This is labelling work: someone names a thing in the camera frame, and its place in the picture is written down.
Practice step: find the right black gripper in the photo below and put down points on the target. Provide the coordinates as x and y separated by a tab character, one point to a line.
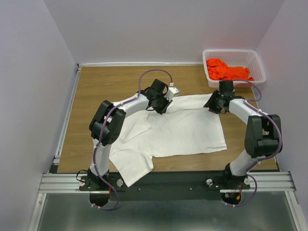
209	102

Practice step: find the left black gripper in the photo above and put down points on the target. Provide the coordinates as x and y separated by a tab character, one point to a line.
161	111

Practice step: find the white t shirt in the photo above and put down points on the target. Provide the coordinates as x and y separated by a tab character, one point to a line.
186	128

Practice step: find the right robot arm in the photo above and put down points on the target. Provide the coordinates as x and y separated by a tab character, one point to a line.
263	136

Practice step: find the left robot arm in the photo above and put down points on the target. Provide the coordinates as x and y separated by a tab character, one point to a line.
108	121

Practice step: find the orange t shirt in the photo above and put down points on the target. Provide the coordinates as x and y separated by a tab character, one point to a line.
219	70

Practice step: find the white plastic basket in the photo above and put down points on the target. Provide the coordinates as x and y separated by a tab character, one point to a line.
235	58

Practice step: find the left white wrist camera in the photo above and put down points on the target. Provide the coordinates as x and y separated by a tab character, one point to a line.
172	92

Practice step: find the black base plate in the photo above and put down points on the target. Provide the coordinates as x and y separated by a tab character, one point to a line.
165	186

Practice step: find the aluminium frame rail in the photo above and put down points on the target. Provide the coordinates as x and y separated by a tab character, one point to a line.
61	206

